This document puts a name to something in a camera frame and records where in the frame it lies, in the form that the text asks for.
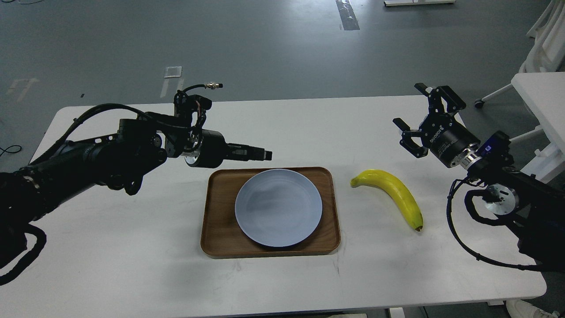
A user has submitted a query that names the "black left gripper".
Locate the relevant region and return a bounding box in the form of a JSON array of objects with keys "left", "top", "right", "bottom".
[{"left": 185, "top": 129, "right": 272, "bottom": 168}]

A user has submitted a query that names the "light blue plate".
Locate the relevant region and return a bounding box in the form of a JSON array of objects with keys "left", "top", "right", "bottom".
[{"left": 234, "top": 169, "right": 323, "bottom": 248}]

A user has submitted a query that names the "yellow banana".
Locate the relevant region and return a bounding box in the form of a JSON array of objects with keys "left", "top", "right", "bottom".
[{"left": 350, "top": 169, "right": 424, "bottom": 232}]

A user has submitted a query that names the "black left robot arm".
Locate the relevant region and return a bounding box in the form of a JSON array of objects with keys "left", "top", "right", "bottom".
[{"left": 0, "top": 82, "right": 272, "bottom": 285}]

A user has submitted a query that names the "brown wooden tray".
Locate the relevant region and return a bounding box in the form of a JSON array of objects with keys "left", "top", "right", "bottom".
[{"left": 200, "top": 167, "right": 341, "bottom": 258}]

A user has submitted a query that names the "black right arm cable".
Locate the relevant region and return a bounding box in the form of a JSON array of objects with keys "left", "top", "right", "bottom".
[{"left": 446, "top": 178, "right": 561, "bottom": 272}]

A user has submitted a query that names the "white shoe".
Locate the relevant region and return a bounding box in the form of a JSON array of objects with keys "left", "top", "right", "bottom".
[{"left": 506, "top": 300, "right": 562, "bottom": 318}]

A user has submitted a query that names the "white chair frame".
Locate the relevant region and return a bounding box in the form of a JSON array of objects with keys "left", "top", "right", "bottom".
[{"left": 475, "top": 0, "right": 565, "bottom": 182}]

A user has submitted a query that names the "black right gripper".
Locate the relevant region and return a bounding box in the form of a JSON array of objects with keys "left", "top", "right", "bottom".
[{"left": 393, "top": 83, "right": 480, "bottom": 168}]

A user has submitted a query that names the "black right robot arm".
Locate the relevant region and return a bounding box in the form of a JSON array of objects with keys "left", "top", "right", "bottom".
[{"left": 393, "top": 83, "right": 565, "bottom": 272}]

